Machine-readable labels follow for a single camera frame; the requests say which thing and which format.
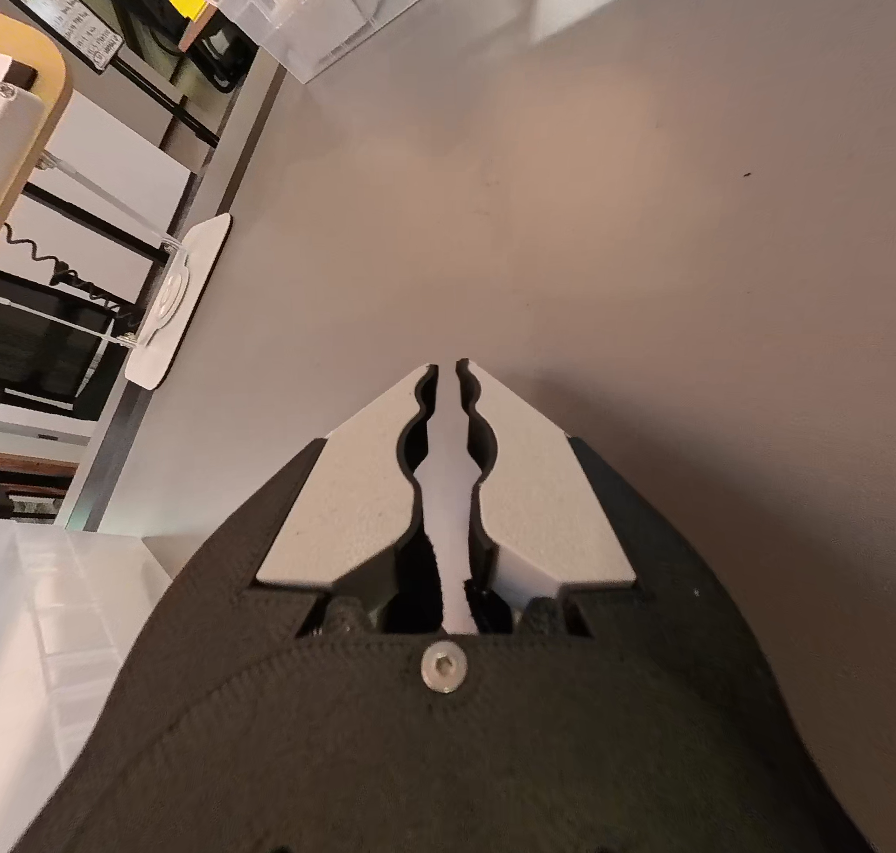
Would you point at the translucent white plastic box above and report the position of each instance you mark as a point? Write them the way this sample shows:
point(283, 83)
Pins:
point(63, 657)

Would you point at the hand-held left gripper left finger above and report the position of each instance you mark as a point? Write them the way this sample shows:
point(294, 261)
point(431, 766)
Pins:
point(336, 503)

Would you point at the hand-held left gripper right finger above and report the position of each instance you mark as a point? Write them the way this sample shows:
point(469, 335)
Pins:
point(546, 510)

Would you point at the white mounting plate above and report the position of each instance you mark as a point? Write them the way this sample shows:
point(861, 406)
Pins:
point(203, 251)

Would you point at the light wooden rounded board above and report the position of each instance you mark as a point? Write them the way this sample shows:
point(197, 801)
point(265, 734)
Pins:
point(49, 97)

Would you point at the clear plastic storage container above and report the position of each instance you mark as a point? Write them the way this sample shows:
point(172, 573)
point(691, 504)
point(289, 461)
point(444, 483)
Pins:
point(329, 6)

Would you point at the brown wooden board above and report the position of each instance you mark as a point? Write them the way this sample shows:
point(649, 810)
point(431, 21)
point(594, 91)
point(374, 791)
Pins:
point(192, 30)

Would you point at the white printed label sign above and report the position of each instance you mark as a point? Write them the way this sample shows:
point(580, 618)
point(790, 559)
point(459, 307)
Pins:
point(63, 6)

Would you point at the clear acrylic stand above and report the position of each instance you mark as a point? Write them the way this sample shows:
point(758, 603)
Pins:
point(105, 195)

